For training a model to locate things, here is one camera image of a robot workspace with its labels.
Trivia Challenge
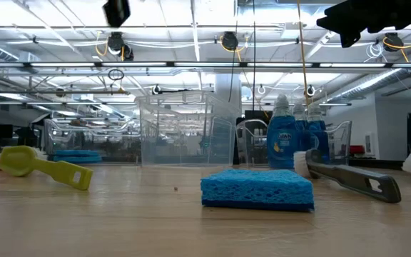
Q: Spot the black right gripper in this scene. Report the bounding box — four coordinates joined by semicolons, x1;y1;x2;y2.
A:
315;0;411;49

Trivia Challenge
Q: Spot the thin black hanging cable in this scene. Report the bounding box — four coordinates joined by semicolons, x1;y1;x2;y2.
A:
251;0;257;101

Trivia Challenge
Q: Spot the tall clear plastic bin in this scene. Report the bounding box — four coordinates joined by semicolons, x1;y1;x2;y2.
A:
135;89;240;168

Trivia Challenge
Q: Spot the yellow-green dish brush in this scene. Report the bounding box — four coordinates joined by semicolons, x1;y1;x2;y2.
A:
0;144;94;191

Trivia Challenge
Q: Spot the grey dish brush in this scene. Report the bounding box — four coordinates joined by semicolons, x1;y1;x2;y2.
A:
293;148;402;204

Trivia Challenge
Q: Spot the white building pillar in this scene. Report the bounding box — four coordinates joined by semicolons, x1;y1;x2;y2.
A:
214;73;243;108

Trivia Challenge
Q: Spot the small clear handled bin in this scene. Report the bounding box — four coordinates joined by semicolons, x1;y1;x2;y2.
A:
235;119;352;168

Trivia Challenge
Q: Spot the yellow power cable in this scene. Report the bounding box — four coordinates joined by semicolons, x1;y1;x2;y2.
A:
296;0;312;104

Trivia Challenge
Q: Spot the wide shallow clear bin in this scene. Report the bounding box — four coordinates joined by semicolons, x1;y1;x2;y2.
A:
44;117;142;165

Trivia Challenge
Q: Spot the black ceiling cable reel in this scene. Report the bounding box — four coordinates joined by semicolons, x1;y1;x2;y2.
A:
106;31;135;61
383;31;405;53
220;31;240;51

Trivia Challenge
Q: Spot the red box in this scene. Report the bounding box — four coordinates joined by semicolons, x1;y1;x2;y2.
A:
343;144;365;155

